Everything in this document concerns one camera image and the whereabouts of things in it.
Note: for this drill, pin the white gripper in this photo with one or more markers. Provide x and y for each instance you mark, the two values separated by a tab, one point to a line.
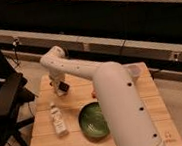
56	77

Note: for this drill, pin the white sponge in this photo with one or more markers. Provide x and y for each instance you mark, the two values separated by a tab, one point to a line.
59	92

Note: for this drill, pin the green bowl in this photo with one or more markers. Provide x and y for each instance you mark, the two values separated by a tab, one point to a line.
92	123

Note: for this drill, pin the orange carrot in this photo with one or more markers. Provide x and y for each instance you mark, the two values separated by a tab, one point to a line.
93	94

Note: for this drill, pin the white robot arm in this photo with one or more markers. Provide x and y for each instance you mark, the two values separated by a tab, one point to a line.
127	117

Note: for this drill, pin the white small bottle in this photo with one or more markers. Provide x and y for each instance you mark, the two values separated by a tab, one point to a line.
57	119

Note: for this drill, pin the black eraser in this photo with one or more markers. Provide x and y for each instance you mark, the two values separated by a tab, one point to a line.
63	86

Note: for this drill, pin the black office chair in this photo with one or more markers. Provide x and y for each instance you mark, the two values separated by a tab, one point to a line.
13	94

